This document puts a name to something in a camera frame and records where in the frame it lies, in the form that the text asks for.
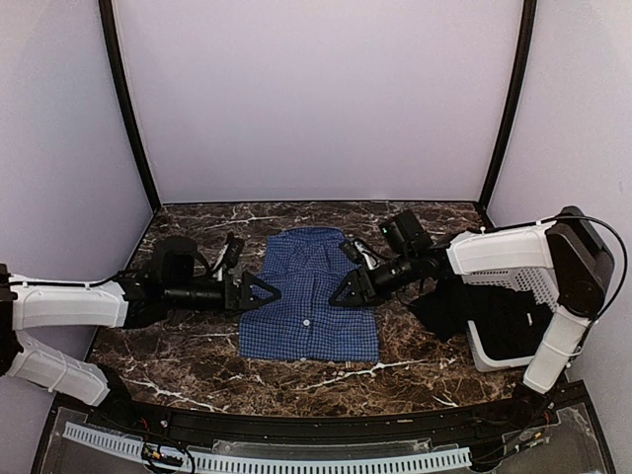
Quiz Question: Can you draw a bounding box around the black left corner post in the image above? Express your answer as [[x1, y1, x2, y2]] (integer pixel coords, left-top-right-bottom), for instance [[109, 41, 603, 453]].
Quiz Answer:
[[98, 0, 162, 214]]

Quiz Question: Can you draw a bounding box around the black right corner post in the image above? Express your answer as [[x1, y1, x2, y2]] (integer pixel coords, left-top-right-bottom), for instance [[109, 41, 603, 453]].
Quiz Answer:
[[477, 0, 537, 212]]

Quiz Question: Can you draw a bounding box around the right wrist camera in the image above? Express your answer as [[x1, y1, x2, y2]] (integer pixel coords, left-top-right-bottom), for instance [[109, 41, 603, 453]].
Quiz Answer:
[[339, 239, 379, 270]]

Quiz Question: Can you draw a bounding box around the black corner post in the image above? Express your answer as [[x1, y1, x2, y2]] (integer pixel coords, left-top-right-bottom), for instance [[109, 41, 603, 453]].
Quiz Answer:
[[477, 0, 537, 212], [98, 0, 162, 214]]

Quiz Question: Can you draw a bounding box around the white plastic laundry basket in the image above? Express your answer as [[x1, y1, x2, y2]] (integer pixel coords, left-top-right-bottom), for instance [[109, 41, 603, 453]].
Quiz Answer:
[[461, 266, 583, 372]]

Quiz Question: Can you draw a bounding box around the blue checkered shirt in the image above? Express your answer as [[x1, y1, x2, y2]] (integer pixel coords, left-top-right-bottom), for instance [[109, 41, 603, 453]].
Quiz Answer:
[[239, 227, 379, 363]]

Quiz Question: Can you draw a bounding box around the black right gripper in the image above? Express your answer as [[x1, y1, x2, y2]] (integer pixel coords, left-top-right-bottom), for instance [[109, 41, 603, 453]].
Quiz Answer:
[[329, 251, 418, 308]]

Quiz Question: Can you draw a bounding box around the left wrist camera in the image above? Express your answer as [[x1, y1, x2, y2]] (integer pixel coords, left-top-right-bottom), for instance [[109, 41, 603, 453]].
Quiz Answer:
[[215, 232, 245, 280]]

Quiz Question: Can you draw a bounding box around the black front table rail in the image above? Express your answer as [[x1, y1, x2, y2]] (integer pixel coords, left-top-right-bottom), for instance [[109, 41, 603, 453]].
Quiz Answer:
[[89, 396, 558, 446]]

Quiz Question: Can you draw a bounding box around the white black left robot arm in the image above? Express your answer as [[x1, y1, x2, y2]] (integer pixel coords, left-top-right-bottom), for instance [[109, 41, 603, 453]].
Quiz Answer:
[[1, 234, 281, 431]]

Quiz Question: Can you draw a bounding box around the white slotted cable duct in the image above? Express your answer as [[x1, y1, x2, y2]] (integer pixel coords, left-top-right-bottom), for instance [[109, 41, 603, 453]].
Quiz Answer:
[[62, 422, 472, 473]]

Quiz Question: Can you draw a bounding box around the black garment in basket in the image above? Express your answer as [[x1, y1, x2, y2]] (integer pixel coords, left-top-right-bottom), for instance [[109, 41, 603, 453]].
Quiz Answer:
[[407, 280, 552, 361]]

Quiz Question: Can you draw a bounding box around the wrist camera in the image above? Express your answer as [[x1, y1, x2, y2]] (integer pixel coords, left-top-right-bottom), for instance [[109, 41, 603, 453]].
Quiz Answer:
[[339, 239, 379, 270], [215, 232, 245, 280]]

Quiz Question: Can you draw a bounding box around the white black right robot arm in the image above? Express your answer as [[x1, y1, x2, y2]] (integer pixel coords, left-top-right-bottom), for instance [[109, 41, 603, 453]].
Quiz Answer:
[[329, 206, 626, 429]]

